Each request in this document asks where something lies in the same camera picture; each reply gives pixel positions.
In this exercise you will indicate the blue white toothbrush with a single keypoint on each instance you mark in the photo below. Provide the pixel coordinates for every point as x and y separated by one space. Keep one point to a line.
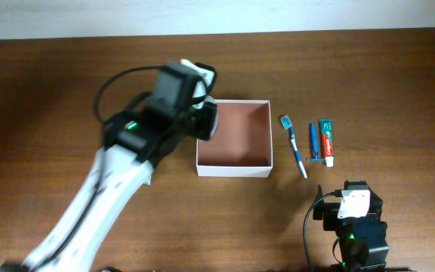
287 124

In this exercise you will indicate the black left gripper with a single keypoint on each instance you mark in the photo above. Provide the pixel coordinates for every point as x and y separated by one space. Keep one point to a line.
206 122

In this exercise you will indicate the purple spray bottle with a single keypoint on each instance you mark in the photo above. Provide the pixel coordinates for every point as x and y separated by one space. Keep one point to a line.
210 123

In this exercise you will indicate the blue disposable razor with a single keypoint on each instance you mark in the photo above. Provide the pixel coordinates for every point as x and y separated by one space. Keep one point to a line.
315 145

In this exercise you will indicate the Colgate toothpaste tube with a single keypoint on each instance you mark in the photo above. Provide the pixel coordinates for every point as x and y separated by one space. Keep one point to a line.
326 136

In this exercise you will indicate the white cardboard box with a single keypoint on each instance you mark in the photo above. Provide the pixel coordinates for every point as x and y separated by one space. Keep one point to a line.
242 145

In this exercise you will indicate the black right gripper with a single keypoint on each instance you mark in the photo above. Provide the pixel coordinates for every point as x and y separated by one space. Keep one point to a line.
331 217

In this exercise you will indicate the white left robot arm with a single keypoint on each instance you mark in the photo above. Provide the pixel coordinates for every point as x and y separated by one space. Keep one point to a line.
134 141

